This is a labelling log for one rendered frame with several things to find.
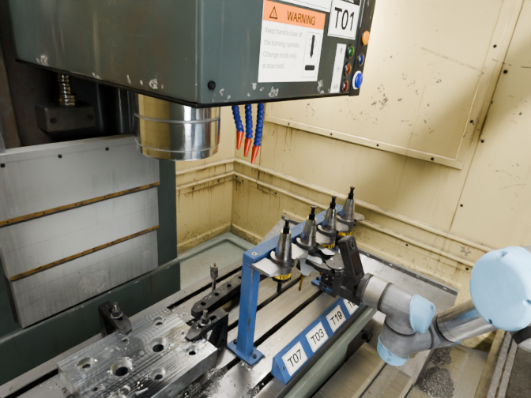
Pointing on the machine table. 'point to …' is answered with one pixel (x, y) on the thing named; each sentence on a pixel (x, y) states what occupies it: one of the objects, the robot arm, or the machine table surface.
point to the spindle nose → (175, 129)
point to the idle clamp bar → (217, 297)
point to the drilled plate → (178, 372)
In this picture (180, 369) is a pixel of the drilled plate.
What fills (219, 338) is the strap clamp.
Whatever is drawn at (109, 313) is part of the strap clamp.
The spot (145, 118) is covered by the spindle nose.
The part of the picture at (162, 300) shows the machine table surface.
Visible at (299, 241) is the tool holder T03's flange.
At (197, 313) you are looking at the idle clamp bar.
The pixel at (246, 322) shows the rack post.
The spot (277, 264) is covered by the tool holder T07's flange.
